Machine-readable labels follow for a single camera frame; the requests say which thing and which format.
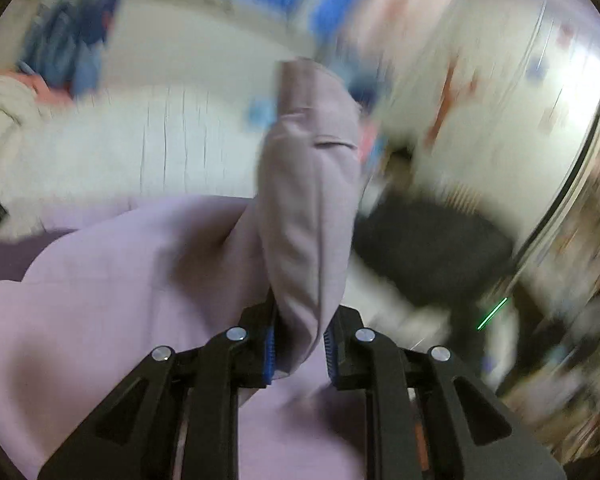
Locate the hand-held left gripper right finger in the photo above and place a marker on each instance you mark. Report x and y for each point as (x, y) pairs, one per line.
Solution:
(331, 355)

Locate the lilac jacket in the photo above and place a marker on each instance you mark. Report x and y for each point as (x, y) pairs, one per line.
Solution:
(130, 285)

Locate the white striped duvet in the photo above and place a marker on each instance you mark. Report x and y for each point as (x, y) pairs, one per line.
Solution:
(105, 150)

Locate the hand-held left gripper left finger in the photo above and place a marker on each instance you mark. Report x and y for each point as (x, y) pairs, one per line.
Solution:
(267, 355)

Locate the pink cloth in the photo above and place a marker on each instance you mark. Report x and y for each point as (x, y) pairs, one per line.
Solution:
(50, 87)

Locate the white wardrobe with stickers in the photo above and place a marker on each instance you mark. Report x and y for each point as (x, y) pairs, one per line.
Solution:
(505, 110)

